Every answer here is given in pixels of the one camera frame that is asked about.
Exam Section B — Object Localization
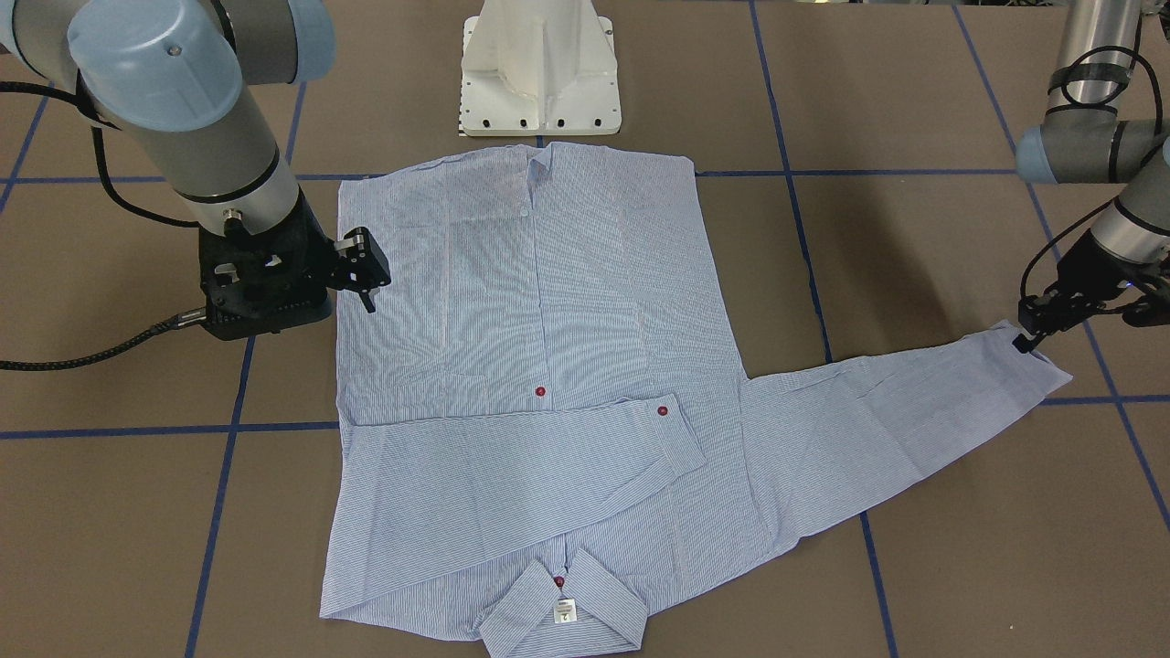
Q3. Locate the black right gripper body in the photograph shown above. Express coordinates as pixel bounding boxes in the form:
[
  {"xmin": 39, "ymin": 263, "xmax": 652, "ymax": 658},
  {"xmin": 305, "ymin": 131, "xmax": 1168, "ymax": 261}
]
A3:
[{"xmin": 199, "ymin": 193, "xmax": 362, "ymax": 341}]

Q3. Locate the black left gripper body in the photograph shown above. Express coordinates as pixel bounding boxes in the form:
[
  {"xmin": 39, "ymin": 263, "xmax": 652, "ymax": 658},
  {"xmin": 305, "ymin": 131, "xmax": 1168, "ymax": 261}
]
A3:
[{"xmin": 1044, "ymin": 232, "xmax": 1152, "ymax": 321}]

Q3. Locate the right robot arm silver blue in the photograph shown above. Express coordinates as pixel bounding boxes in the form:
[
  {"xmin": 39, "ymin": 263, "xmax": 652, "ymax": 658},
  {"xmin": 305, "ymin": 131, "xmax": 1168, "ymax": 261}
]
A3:
[{"xmin": 4, "ymin": 1, "xmax": 391, "ymax": 341}]

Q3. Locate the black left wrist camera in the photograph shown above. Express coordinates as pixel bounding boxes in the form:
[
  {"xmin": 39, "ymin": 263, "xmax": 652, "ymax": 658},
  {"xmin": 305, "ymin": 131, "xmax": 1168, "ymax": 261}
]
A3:
[{"xmin": 1122, "ymin": 294, "xmax": 1170, "ymax": 328}]

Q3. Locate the light blue striped shirt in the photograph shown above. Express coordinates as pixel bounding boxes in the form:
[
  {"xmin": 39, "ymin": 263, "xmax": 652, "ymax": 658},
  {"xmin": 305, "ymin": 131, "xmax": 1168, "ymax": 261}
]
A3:
[{"xmin": 319, "ymin": 143, "xmax": 1069, "ymax": 657}]

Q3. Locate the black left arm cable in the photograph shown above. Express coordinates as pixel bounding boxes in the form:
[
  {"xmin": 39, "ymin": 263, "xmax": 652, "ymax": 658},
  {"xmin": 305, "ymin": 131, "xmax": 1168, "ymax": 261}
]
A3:
[{"xmin": 1019, "ymin": 46, "xmax": 1164, "ymax": 307}]

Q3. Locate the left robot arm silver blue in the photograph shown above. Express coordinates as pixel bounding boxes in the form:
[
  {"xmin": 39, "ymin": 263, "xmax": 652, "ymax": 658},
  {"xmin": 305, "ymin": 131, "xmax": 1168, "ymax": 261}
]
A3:
[{"xmin": 1013, "ymin": 1, "xmax": 1169, "ymax": 352}]

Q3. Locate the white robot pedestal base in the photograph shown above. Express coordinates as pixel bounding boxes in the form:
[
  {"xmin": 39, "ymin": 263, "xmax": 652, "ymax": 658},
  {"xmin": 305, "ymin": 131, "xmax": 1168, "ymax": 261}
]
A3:
[{"xmin": 457, "ymin": 1, "xmax": 622, "ymax": 138}]

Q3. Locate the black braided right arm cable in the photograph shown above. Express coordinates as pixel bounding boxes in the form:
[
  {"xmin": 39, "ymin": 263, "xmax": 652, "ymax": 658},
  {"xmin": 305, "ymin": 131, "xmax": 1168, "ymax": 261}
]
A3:
[{"xmin": 0, "ymin": 78, "xmax": 216, "ymax": 371}]

